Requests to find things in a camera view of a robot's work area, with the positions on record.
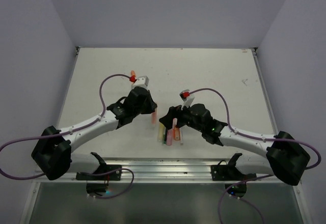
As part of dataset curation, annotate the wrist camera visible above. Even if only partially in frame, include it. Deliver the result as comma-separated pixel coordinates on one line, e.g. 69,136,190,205
179,89,195,108
131,76,149,90

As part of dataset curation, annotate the orange clear highlighter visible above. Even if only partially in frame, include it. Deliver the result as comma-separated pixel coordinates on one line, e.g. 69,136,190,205
173,127,180,142

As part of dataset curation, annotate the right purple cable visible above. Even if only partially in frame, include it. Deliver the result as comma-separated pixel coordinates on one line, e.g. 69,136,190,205
189,88,322,170

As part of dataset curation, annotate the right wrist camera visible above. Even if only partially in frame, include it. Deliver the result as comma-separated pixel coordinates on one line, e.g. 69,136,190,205
179,89,195,108

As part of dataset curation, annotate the yellow highlighter marker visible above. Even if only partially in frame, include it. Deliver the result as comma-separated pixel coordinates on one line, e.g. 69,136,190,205
157,123,165,143

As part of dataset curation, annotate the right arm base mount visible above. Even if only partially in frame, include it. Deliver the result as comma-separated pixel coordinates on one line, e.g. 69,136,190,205
210,153,257,198

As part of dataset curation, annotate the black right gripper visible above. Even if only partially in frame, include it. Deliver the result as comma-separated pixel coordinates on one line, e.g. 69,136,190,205
159,100,204,132

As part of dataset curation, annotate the green clear pen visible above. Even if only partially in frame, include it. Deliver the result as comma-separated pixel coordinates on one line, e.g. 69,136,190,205
163,128,168,145

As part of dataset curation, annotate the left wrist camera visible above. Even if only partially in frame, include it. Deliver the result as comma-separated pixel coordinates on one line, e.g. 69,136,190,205
131,76,149,90

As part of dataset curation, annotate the white pen with tan cap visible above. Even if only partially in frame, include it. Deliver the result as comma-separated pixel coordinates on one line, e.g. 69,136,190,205
179,128,184,146

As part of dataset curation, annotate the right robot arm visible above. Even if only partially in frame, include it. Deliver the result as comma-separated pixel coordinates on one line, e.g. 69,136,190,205
159,104,310,186

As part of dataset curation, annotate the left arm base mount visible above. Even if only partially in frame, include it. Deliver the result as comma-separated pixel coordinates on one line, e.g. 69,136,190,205
76,153,124,200

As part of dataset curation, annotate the pink highlighter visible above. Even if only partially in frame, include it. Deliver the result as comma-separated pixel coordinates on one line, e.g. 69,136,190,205
166,119,177,146

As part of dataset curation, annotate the orange highlighter marker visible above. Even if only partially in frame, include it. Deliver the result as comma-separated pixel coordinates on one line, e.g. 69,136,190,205
151,109,157,125

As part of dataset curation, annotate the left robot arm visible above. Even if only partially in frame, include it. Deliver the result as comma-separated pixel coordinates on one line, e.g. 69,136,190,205
32,87,157,180

